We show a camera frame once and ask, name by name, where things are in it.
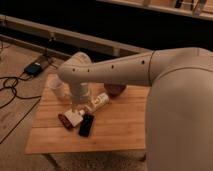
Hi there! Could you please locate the dark red flat object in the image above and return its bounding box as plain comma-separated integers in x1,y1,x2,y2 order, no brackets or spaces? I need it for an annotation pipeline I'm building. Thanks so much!
58,114,72,130

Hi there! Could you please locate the black floor cable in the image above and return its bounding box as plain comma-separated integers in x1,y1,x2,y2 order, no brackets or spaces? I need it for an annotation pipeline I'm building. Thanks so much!
0,63,68,145

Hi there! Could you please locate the dark red ceramic bowl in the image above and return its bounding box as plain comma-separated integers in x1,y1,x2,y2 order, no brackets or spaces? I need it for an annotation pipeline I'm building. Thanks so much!
104,84,126,97

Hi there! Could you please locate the blue power adapter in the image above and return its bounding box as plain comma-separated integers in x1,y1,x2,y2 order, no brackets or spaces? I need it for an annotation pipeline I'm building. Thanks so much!
24,63,42,76

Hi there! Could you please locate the white plastic cup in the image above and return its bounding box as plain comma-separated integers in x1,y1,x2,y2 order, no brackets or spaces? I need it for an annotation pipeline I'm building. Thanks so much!
47,78,66,100

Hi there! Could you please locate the white labelled bottle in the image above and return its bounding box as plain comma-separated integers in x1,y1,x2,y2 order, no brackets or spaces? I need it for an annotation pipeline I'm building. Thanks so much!
85,93,109,113

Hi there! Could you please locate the wooden table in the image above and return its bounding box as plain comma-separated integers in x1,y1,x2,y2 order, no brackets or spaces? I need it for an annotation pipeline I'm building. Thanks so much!
25,74,149,154

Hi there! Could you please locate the white box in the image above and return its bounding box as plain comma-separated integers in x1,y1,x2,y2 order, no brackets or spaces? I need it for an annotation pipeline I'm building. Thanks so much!
64,110,85,127

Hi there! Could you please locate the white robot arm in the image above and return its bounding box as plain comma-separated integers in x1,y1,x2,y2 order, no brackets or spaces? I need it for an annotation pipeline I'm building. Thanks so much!
58,48,213,171

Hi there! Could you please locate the black rectangular object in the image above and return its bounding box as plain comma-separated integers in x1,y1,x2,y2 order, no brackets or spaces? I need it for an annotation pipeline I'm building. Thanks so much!
78,114,94,137

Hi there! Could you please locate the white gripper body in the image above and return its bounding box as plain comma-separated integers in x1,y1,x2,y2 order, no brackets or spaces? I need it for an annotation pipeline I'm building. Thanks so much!
69,83,91,111

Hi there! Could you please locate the long wooden shelf rail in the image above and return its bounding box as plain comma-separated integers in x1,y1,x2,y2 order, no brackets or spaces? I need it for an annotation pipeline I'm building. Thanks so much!
0,14,149,57

